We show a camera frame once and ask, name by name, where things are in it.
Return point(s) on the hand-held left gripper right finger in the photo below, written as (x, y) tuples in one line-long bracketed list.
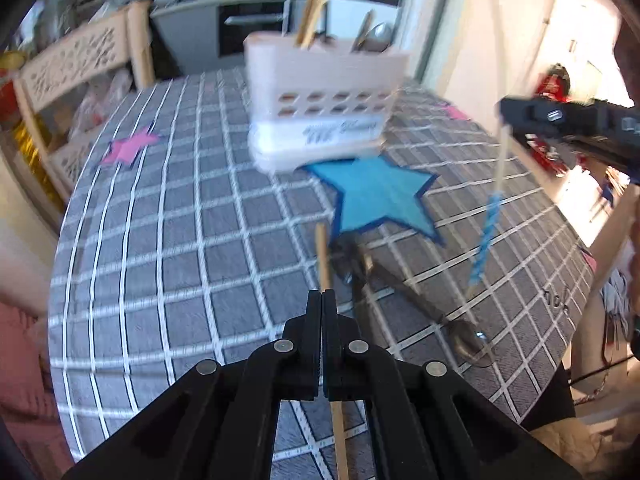
[(331, 340)]

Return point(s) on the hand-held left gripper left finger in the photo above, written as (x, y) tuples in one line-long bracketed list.
[(314, 340)]

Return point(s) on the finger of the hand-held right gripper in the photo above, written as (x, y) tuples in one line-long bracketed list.
[(595, 152), (560, 117)]

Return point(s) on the bamboo chopstick blue spiral tip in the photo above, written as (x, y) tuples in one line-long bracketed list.
[(495, 200)]

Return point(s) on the white perforated utensil holder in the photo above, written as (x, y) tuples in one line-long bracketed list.
[(320, 105)]

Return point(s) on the red hanging decorations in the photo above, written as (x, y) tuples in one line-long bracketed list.
[(552, 80)]

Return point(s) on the grey checkered star tablecloth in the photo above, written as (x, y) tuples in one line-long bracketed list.
[(200, 240)]

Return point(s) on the stack of pink plastic stools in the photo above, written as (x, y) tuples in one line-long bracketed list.
[(25, 375)]

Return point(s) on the crumpled plastic bag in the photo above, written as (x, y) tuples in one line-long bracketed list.
[(100, 105)]

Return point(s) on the black built-in oven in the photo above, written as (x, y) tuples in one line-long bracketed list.
[(252, 25)]

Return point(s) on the grey kitchen base cabinet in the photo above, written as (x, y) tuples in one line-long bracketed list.
[(190, 35)]

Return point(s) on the gold foil bundle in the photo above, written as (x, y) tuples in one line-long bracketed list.
[(30, 155)]

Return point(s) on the cream flower-perforated storage cart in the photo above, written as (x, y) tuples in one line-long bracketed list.
[(75, 60)]

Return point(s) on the yellow basin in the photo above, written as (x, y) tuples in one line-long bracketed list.
[(11, 59)]

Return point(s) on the beige wooden post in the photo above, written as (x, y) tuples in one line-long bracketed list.
[(612, 250)]

